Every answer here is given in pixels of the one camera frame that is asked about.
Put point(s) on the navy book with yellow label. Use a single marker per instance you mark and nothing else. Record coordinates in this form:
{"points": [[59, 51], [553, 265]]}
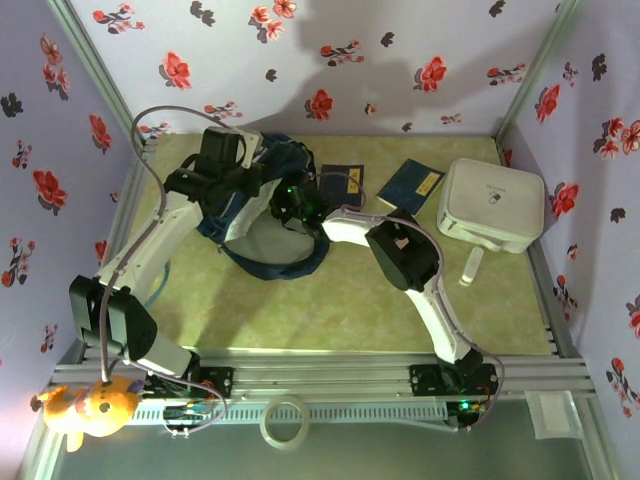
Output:
{"points": [[407, 185], [340, 187]]}

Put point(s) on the navy blue backpack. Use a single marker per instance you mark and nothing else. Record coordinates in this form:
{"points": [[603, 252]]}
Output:
{"points": [[295, 270]]}

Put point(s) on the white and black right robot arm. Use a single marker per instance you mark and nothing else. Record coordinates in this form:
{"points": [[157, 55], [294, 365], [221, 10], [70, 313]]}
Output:
{"points": [[440, 320]]}

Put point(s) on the green marbled table mat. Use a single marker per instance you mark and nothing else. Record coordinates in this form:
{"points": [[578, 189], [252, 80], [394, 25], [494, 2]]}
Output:
{"points": [[300, 320]]}

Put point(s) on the small white tube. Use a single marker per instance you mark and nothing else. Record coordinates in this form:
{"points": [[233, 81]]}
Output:
{"points": [[471, 267]]}

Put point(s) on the white zip pouch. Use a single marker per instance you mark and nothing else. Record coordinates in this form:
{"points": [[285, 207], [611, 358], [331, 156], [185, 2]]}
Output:
{"points": [[490, 200]]}

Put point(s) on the clear tape roll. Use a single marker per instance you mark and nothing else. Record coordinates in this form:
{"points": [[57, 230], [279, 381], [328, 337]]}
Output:
{"points": [[285, 444]]}

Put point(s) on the orange plush toy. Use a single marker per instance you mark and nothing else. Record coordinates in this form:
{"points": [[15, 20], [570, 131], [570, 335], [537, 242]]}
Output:
{"points": [[100, 405]]}

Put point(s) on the circuit board with green light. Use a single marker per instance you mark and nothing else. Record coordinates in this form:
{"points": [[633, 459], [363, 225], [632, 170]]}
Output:
{"points": [[467, 406]]}

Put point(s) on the white paper packet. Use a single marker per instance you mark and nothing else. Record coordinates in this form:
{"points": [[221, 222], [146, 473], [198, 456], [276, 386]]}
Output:
{"points": [[552, 415]]}

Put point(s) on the aluminium side rail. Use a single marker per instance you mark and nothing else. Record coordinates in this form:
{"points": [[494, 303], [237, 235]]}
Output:
{"points": [[116, 225]]}

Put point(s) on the aluminium corner post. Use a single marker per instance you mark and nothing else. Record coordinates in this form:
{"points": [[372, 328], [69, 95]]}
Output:
{"points": [[537, 70], [97, 70]]}

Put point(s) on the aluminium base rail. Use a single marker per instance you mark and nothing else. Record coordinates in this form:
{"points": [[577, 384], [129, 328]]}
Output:
{"points": [[320, 375]]}

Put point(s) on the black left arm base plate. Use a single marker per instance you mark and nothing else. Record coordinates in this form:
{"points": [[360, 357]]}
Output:
{"points": [[220, 380]]}

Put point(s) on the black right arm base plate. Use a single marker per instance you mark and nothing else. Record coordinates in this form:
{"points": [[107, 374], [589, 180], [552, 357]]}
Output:
{"points": [[425, 380]]}

